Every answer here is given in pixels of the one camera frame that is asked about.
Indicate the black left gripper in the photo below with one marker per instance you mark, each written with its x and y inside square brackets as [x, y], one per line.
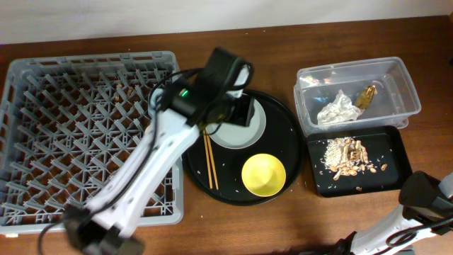
[244, 113]

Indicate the pale grey round plate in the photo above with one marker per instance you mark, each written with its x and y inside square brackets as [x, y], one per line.
[237, 137]

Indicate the wooden chopstick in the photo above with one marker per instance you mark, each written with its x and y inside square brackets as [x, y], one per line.
[207, 155]
[212, 164]

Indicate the yellow bowl with food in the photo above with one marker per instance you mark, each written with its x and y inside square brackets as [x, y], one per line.
[263, 175]

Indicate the white napkin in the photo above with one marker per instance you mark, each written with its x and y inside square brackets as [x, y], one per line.
[339, 111]

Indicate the gold foil wrapper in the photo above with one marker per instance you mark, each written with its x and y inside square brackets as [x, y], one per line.
[365, 98]

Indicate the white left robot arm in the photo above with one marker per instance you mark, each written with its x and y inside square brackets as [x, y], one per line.
[181, 106]

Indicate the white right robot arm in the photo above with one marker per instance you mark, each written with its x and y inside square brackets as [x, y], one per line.
[424, 211]

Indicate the grey dishwasher rack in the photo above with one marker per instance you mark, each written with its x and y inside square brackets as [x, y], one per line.
[67, 125]

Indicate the round black tray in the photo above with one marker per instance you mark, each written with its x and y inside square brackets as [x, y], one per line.
[283, 138]

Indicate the pile of food scraps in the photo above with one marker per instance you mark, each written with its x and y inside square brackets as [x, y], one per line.
[346, 157]

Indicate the clear plastic bin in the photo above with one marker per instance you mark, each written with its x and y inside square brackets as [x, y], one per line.
[395, 102]

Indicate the black rectangular tray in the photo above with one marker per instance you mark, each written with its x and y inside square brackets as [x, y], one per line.
[384, 143]

